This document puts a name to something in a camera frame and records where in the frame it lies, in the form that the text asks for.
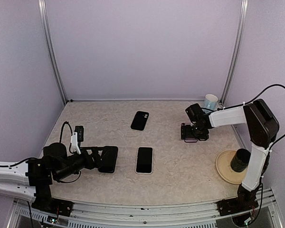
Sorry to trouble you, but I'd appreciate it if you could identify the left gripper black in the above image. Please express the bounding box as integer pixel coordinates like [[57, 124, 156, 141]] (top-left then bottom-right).
[[55, 146, 111, 181]]

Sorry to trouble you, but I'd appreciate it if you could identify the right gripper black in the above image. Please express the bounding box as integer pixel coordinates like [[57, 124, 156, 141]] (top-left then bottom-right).
[[181, 123, 209, 139]]

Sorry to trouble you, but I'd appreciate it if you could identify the purple phone back up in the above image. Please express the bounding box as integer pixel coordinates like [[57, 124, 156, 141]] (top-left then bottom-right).
[[181, 123, 198, 143]]

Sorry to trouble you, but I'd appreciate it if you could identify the white-edged phone screen up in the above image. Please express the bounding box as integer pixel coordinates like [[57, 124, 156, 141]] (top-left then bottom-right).
[[135, 147, 153, 174]]

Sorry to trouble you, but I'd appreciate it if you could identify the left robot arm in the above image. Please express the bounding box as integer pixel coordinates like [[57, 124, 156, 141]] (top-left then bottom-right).
[[0, 142, 118, 211]]

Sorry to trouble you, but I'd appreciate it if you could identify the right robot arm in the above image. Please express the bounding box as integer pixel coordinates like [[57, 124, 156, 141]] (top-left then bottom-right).
[[184, 98, 280, 211]]

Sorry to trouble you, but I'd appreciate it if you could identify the light blue mug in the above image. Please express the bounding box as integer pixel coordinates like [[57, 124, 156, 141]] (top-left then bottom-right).
[[203, 94, 219, 110]]

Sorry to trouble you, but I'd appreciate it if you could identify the beige plate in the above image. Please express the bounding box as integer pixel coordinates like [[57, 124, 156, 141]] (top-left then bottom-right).
[[216, 150, 247, 185]]

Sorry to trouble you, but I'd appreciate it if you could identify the dark green mug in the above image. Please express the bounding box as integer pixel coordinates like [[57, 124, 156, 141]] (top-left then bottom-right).
[[230, 148, 251, 172]]

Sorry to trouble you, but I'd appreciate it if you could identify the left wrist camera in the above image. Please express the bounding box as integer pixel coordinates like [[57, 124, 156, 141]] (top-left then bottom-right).
[[69, 125, 84, 154]]

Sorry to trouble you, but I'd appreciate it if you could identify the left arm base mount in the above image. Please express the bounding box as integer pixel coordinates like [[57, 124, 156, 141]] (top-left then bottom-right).
[[31, 185, 74, 217]]

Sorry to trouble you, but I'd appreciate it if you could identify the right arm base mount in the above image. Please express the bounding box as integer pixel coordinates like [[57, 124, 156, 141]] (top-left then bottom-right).
[[217, 185, 259, 216]]

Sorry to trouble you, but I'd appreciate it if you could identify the right aluminium frame post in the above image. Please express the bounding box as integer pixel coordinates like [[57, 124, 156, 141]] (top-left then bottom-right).
[[220, 0, 248, 104]]

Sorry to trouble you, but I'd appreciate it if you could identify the aluminium frame post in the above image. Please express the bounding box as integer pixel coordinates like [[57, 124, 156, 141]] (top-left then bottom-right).
[[38, 0, 68, 105], [220, 0, 248, 104]]

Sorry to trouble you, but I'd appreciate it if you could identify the left aluminium frame post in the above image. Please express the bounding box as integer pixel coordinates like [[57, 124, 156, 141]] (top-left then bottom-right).
[[38, 0, 68, 105]]

